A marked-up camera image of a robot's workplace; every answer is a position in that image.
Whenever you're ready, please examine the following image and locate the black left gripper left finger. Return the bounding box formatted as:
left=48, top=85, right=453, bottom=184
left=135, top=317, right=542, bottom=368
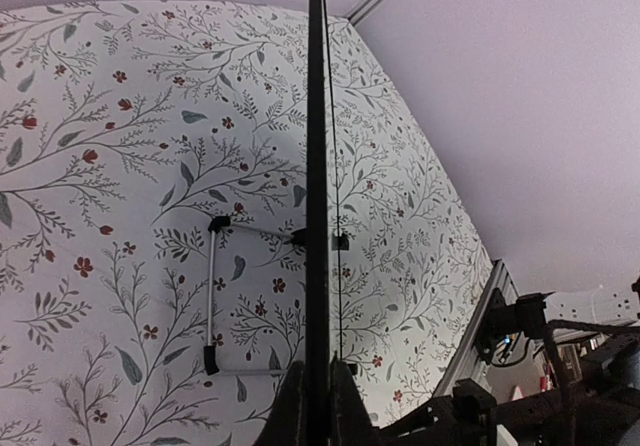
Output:
left=254, top=361, right=305, bottom=446

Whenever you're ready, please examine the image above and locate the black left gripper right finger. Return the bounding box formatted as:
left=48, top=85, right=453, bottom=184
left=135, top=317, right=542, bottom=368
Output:
left=330, top=357, right=380, bottom=446

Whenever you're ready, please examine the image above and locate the white whiteboard black frame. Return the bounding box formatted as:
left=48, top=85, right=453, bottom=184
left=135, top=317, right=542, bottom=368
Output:
left=304, top=0, right=334, bottom=445

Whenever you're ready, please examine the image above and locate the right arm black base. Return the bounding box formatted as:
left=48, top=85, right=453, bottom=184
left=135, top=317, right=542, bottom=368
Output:
left=474, top=289, right=558, bottom=368

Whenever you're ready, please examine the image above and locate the black whiteboard stand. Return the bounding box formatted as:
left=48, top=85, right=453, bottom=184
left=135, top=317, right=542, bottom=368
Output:
left=203, top=215, right=306, bottom=377

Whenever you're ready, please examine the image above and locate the floral patterned table mat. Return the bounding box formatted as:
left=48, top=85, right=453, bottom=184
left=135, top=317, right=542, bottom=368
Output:
left=1, top=1, right=492, bottom=445

